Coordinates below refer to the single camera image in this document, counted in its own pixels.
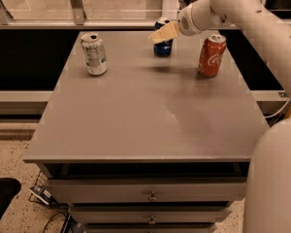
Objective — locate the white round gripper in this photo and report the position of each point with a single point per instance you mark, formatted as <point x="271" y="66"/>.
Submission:
<point x="188" y="23"/>

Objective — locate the blue pepsi can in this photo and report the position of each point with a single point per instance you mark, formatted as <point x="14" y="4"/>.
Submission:
<point x="162" y="49"/>

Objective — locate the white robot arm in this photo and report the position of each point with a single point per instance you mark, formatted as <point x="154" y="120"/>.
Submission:
<point x="267" y="206"/>

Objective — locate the red coca-cola can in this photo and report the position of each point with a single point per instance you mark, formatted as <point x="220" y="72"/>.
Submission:
<point x="211" y="55"/>

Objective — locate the white green soda can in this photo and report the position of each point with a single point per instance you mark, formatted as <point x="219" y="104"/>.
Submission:
<point x="94" y="54"/>

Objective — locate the grey drawer cabinet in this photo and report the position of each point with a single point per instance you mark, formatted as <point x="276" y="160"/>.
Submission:
<point x="147" y="118"/>

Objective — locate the metal railing with glass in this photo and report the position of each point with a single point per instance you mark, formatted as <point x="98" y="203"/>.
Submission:
<point x="47" y="14"/>

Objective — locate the top grey drawer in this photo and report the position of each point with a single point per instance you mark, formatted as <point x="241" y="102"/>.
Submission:
<point x="138" y="190"/>

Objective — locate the grey drawer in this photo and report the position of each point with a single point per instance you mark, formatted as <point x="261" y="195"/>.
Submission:
<point x="162" y="214"/>
<point x="138" y="190"/>

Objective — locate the brass top drawer knob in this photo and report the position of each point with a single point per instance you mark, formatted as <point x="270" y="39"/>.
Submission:
<point x="152" y="197"/>

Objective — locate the brass drawer knob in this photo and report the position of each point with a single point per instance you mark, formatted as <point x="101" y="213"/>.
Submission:
<point x="152" y="197"/>
<point x="151" y="220"/>

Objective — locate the wire basket on floor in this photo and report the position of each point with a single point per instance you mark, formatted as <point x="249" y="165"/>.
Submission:
<point x="39" y="191"/>

